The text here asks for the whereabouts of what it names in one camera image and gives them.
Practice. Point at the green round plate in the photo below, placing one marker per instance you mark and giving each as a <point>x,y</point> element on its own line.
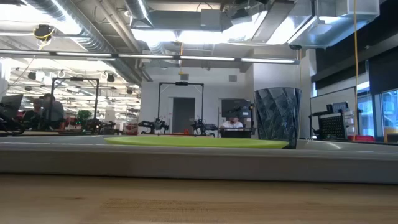
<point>196,142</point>

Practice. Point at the blue faceted plastic cup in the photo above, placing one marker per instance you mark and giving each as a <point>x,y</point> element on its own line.
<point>277,115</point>

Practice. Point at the black background robot arm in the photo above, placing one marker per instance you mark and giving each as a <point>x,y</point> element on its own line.
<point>155,125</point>
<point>202,126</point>

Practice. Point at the gray plastic tray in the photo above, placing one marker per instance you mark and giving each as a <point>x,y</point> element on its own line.
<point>199,161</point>

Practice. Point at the gray door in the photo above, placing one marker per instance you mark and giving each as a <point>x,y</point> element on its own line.
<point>183,115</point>

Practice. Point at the person in white shirt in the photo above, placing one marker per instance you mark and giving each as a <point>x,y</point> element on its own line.
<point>231,125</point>

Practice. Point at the black equipment cart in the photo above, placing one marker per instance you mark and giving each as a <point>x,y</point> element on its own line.
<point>236,133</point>

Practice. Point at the long ceiling light bar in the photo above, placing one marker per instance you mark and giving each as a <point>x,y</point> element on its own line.
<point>146,56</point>

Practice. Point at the green potted plant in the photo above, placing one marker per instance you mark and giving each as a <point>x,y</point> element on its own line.
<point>84,115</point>

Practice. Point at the black pegboard cart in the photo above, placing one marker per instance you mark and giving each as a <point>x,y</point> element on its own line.
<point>332,126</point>

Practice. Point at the white whiteboard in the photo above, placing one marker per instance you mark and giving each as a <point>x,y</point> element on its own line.
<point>332,96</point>

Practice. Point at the person in gray jacket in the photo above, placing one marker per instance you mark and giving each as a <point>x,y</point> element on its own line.
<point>54,110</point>

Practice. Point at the red bin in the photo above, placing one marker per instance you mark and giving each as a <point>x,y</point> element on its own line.
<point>360,137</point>

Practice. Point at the person in dark top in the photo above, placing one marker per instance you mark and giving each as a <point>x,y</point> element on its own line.
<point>32,115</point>

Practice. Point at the dark computer monitor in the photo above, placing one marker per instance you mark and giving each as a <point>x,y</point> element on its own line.
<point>11,105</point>

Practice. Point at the dark wall board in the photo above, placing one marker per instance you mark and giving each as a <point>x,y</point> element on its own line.
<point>231,107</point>

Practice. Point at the black metal rig frame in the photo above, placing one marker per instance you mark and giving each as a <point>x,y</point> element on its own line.
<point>181,83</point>
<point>97,102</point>

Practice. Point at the gray wall vent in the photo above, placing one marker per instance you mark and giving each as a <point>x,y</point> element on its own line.
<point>232,78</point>
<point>184,77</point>

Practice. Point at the black ceiling camera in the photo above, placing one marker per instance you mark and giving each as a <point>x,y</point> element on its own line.
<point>43,32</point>

